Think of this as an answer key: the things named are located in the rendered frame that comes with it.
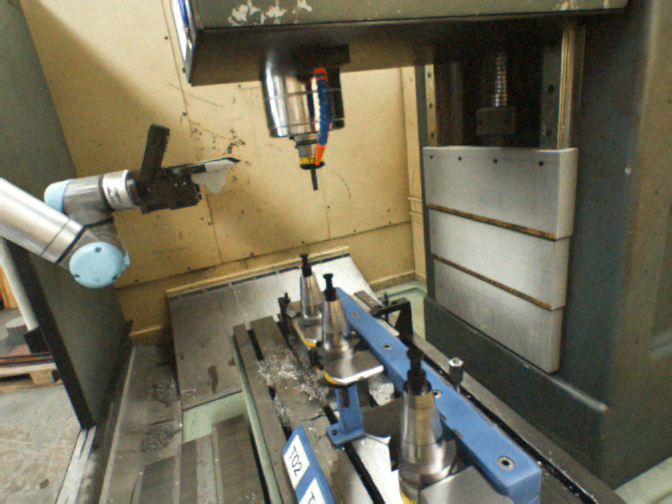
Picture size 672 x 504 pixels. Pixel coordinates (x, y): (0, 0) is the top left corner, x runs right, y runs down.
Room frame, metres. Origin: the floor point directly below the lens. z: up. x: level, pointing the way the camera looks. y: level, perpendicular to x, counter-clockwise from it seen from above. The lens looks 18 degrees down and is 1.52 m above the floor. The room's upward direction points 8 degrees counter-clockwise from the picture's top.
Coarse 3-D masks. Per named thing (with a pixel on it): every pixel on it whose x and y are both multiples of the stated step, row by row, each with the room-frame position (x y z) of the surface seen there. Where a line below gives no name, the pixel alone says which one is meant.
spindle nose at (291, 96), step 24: (264, 72) 0.79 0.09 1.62; (288, 72) 0.77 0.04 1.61; (336, 72) 0.81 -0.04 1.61; (264, 96) 0.81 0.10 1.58; (288, 96) 0.77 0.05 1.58; (312, 96) 0.77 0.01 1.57; (336, 96) 0.80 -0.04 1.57; (288, 120) 0.77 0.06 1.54; (312, 120) 0.76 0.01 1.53; (336, 120) 0.79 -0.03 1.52
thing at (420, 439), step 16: (416, 400) 0.28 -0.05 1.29; (432, 400) 0.28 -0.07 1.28; (400, 416) 0.29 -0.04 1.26; (416, 416) 0.28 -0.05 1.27; (432, 416) 0.28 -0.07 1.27; (400, 432) 0.29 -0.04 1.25; (416, 432) 0.28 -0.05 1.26; (432, 432) 0.28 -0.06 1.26; (400, 448) 0.29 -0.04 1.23; (416, 448) 0.27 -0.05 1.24; (432, 448) 0.27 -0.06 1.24; (416, 464) 0.27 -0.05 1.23
